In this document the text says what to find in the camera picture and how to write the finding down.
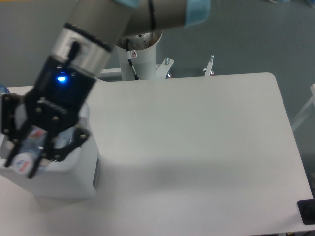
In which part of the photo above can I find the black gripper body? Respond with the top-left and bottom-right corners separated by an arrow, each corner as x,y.
24,56 -> 96,133

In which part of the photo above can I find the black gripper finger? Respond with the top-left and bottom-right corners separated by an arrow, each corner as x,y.
1,93 -> 33,167
28,125 -> 90,179

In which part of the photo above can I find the clear plastic water bottle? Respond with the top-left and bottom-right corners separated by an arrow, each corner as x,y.
12,126 -> 74,175

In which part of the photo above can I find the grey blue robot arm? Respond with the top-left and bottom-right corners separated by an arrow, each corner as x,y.
0,0 -> 211,179

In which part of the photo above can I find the white trash can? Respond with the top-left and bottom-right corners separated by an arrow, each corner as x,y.
0,92 -> 100,200

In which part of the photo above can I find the blue object at left edge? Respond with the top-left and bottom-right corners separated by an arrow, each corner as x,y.
0,84 -> 10,94

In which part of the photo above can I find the black device at table corner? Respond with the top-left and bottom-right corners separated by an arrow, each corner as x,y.
297,199 -> 315,225

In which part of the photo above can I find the black cable on pedestal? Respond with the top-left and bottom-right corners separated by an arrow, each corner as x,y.
125,38 -> 141,81

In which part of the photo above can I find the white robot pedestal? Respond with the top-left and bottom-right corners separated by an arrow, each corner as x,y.
98,31 -> 174,81

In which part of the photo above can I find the white frame at right edge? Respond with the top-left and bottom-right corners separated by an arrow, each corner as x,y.
291,84 -> 315,132

